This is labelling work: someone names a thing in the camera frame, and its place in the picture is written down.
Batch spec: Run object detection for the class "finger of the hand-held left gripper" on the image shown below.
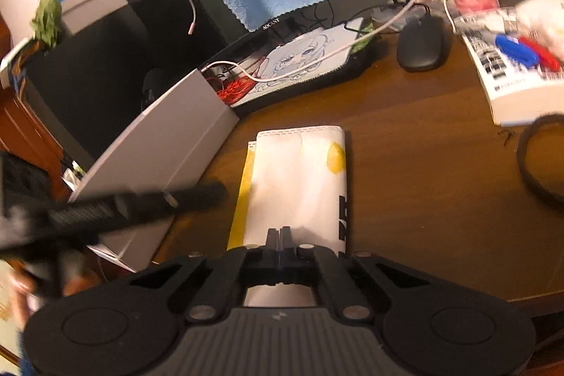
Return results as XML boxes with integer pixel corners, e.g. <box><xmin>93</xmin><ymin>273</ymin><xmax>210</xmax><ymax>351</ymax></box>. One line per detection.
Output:
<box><xmin>50</xmin><ymin>181</ymin><xmax>228</xmax><ymax>238</ymax></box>

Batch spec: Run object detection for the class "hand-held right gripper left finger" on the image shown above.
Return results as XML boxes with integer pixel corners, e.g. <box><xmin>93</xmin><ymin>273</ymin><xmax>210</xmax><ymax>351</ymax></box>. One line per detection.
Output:
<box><xmin>131</xmin><ymin>228</ymin><xmax>281</xmax><ymax>323</ymax></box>

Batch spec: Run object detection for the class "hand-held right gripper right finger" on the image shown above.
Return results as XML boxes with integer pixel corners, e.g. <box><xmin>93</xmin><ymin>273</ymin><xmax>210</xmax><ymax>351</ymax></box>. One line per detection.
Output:
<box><xmin>281</xmin><ymin>227</ymin><xmax>431</xmax><ymax>323</ymax></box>

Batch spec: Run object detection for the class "white yellow cloth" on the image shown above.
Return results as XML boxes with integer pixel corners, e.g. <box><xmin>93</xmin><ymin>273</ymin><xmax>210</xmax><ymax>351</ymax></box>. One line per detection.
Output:
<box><xmin>226</xmin><ymin>125</ymin><xmax>350</xmax><ymax>308</ymax></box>

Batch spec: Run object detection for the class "grey cardboard box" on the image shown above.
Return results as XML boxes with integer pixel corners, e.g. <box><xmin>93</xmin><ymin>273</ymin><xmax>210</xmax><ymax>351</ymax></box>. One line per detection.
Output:
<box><xmin>69</xmin><ymin>68</ymin><xmax>241</xmax><ymax>273</ymax></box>

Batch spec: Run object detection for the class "wooden cabinet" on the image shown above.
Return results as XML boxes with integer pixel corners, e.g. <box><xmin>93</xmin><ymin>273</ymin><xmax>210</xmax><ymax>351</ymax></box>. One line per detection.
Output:
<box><xmin>0</xmin><ymin>17</ymin><xmax>73</xmax><ymax>201</ymax></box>

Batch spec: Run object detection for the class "black computer tower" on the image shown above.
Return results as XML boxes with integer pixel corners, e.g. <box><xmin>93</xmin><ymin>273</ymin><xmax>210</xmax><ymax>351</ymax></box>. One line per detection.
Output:
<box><xmin>22</xmin><ymin>0</ymin><xmax>230</xmax><ymax>172</ymax></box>

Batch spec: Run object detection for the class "green dried plant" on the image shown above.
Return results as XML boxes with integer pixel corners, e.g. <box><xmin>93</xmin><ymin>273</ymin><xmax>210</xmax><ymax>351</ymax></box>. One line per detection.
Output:
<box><xmin>30</xmin><ymin>0</ymin><xmax>65</xmax><ymax>49</ymax></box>

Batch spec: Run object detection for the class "cartoon print mouse pad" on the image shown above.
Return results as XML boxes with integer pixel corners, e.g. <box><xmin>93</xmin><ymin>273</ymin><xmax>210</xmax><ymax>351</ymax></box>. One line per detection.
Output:
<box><xmin>200</xmin><ymin>17</ymin><xmax>380</xmax><ymax>109</ymax></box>

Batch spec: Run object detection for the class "grey storage box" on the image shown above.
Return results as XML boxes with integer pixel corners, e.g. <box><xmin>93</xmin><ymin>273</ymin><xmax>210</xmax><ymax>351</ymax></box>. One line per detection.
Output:
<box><xmin>56</xmin><ymin>0</ymin><xmax>129</xmax><ymax>37</ymax></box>

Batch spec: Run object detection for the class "black computer mouse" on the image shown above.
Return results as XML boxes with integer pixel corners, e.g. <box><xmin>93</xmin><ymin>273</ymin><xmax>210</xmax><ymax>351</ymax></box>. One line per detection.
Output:
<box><xmin>396</xmin><ymin>15</ymin><xmax>453</xmax><ymax>73</ymax></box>

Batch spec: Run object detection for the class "black elastic band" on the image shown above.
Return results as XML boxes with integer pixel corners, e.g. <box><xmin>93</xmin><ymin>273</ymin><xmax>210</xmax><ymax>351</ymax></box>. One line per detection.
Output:
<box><xmin>517</xmin><ymin>113</ymin><xmax>564</xmax><ymax>209</ymax></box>

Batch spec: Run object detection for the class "white paperback book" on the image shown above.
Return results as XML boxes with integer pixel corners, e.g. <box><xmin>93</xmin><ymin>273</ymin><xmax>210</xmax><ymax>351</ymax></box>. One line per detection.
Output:
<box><xmin>454</xmin><ymin>6</ymin><xmax>564</xmax><ymax>127</ymax></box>

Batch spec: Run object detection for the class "blue marker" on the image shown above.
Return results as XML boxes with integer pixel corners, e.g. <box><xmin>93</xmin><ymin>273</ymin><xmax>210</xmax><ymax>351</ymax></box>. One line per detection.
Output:
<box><xmin>494</xmin><ymin>34</ymin><xmax>540</xmax><ymax>67</ymax></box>

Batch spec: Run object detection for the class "red marker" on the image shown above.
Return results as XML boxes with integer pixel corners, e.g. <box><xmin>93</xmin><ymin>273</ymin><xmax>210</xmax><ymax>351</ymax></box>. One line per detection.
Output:
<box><xmin>516</xmin><ymin>36</ymin><xmax>564</xmax><ymax>73</ymax></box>

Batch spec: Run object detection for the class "white crumpled tissue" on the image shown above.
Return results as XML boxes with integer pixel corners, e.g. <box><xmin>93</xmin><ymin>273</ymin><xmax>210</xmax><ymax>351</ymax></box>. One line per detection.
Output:
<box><xmin>515</xmin><ymin>0</ymin><xmax>564</xmax><ymax>47</ymax></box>

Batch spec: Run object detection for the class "white cable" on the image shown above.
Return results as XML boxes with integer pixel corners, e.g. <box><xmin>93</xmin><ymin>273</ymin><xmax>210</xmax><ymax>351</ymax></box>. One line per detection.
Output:
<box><xmin>200</xmin><ymin>0</ymin><xmax>463</xmax><ymax>84</ymax></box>

